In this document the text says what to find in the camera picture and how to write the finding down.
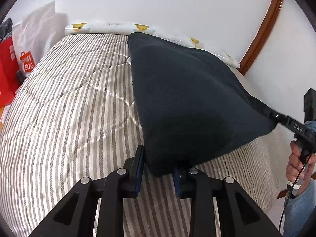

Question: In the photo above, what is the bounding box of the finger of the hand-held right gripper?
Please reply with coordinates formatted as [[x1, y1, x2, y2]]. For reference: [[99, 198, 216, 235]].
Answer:
[[268, 109, 308, 134]]

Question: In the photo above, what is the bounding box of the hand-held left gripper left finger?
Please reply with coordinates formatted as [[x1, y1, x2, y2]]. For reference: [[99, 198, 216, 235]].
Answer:
[[30, 144, 146, 237]]

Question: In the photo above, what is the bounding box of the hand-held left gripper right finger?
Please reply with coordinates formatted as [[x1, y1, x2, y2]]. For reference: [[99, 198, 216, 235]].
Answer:
[[173, 160, 283, 237]]

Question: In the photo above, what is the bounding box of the black t-shirt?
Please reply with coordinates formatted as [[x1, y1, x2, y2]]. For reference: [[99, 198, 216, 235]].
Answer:
[[127, 33, 277, 177]]

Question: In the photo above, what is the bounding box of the person's right forearm denim sleeve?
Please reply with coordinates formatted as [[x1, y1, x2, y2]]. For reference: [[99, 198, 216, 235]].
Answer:
[[283, 170, 316, 237]]

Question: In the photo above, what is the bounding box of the person's right hand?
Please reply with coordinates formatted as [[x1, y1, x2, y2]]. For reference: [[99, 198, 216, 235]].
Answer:
[[286, 140, 316, 187]]

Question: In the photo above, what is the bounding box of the striped quilted bed cover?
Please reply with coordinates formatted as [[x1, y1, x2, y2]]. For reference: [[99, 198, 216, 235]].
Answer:
[[0, 33, 279, 237]]

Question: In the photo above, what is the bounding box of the rolled mat with yellow print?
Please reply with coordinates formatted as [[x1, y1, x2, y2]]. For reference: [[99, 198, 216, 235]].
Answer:
[[64, 22, 240, 70]]

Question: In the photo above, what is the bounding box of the red paper bag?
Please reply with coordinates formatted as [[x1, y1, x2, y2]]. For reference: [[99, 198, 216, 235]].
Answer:
[[0, 38, 21, 109]]

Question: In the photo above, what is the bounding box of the white plastic bag orange print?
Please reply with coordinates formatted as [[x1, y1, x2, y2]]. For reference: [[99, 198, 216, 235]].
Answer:
[[12, 0, 70, 74]]

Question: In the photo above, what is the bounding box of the dark plaid cloth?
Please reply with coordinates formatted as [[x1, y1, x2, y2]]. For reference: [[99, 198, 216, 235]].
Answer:
[[0, 18, 13, 42]]

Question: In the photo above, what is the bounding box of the brown wooden door frame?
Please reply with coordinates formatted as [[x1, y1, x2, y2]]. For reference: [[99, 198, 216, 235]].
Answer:
[[238, 0, 285, 76]]

